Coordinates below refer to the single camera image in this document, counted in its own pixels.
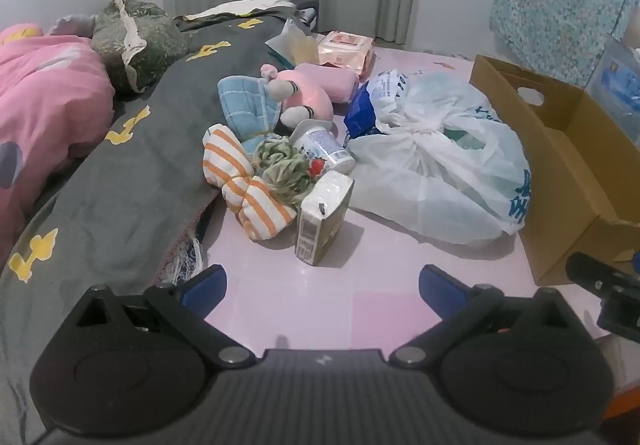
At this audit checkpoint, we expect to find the fringed woven mat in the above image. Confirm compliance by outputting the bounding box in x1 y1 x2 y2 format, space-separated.
155 205 211 287

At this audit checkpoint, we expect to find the white plastic bag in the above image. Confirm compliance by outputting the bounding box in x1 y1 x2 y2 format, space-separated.
345 72 532 243

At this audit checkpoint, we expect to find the light blue checked cloth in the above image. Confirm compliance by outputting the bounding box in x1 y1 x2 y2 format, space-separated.
217 75 281 140

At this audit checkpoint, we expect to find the pink wipes pack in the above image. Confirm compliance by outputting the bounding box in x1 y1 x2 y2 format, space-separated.
317 31 376 78

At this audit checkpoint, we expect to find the pink floor mat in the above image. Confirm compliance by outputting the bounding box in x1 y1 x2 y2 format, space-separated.
200 45 640 366

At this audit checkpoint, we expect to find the orange striped white cloth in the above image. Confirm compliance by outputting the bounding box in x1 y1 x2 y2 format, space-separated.
202 124 298 241

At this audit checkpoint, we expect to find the grey blanket with yellow prints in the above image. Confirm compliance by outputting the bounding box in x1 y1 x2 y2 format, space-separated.
0 10 321 445

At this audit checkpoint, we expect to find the green ruffled cloth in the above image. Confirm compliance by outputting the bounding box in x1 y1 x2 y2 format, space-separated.
252 135 318 206

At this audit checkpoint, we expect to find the brown cardboard box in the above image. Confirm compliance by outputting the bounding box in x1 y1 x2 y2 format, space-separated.
469 54 640 287

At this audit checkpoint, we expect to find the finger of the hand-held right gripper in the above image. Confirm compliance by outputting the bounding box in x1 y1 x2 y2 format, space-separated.
566 252 640 298

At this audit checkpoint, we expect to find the green patterned pillow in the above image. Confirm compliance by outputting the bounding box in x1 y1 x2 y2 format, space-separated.
90 0 188 96

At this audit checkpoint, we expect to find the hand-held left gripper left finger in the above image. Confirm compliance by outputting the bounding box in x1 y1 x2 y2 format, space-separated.
70 265 256 368

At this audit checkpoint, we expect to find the pink blanket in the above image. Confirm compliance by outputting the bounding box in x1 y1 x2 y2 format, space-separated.
0 22 116 266

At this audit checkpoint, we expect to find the grey cloth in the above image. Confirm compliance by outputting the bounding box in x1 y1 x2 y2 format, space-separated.
47 14 97 36

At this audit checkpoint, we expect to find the large blue water bottle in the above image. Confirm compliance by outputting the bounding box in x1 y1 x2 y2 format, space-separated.
585 35 640 148

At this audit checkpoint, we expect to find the blue and white wipes packet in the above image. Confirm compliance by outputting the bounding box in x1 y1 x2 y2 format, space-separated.
344 69 416 138

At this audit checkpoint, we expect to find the pink plush toy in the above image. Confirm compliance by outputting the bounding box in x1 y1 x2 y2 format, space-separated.
260 64 360 126

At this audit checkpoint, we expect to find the white yogurt cup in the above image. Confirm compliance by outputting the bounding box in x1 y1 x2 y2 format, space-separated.
290 119 356 176

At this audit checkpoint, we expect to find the black box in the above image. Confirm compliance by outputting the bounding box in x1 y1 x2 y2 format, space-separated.
245 0 321 33

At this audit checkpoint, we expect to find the clear plastic bag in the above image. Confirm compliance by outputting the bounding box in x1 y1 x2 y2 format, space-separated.
265 17 321 66

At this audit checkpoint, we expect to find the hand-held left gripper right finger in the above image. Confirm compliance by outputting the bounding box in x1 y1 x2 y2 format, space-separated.
387 265 576 368

